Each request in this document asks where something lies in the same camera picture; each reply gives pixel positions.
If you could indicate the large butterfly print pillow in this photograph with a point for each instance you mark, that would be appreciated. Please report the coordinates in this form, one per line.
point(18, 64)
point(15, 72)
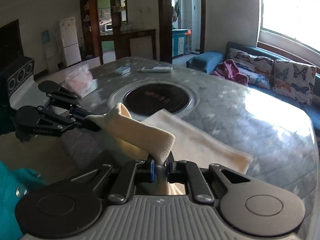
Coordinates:
point(294, 80)

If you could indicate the window with frame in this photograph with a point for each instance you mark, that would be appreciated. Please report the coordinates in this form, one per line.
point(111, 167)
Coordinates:
point(292, 25)

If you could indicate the white water dispenser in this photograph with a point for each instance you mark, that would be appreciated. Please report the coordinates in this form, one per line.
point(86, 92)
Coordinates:
point(51, 52)

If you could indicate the dark wooden shelf cabinet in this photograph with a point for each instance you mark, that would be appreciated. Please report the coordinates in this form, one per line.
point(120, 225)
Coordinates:
point(119, 33)

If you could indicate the round black table stove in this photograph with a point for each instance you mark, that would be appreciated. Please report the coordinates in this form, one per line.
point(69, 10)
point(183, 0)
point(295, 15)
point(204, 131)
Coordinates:
point(148, 99)

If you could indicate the blue sectional sofa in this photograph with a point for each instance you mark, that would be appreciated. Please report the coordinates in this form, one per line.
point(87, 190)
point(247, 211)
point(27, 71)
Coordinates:
point(208, 61)

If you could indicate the white refrigerator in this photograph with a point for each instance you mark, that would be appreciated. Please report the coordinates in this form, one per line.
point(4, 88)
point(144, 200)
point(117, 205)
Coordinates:
point(69, 40)

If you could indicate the pink tissue pack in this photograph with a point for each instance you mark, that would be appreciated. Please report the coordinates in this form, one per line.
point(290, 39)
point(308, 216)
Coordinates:
point(80, 81)

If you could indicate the pink purple garment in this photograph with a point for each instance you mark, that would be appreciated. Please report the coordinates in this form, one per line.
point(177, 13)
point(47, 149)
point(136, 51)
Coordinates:
point(228, 70)

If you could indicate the blue white cabinet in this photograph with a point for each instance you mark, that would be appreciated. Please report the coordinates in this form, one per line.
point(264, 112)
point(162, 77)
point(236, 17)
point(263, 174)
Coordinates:
point(179, 41)

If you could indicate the low butterfly print pillow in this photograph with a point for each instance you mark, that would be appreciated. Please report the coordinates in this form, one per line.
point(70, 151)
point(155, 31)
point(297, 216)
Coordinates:
point(257, 68)

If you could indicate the beige cloth garment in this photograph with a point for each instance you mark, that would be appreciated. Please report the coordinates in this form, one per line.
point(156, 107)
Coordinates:
point(158, 136)

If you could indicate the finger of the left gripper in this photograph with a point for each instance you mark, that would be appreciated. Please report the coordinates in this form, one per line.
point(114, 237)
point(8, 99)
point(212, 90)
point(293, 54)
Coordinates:
point(62, 98)
point(76, 118)

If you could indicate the small blue card box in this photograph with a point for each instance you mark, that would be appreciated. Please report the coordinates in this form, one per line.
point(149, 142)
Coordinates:
point(122, 70)

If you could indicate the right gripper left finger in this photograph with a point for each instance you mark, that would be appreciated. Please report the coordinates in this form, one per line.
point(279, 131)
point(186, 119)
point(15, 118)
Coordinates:
point(73, 205)

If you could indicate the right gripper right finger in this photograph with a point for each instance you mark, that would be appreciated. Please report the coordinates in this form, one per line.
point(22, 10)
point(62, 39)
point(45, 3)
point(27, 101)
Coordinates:
point(248, 205)

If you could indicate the white remote control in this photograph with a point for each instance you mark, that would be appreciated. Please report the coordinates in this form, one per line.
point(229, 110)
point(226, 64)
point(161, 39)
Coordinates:
point(159, 69)

